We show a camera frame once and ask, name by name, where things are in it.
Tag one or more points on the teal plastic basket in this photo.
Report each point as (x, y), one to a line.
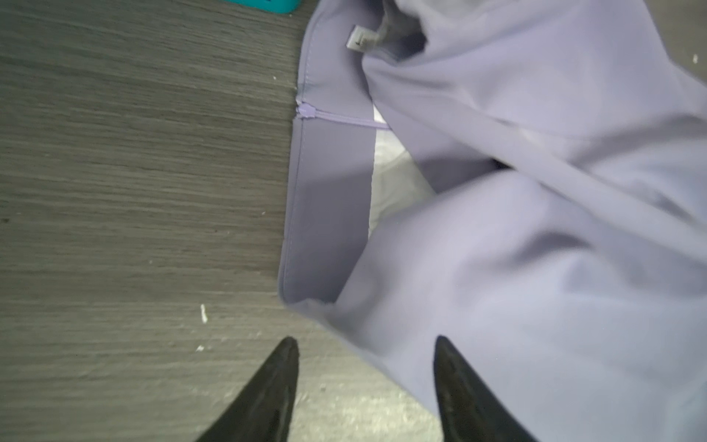
(272, 6)

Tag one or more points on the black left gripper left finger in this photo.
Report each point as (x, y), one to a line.
(263, 410)

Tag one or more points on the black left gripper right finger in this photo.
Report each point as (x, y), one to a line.
(468, 409)

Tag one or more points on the lilac skirt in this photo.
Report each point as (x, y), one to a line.
(526, 178)

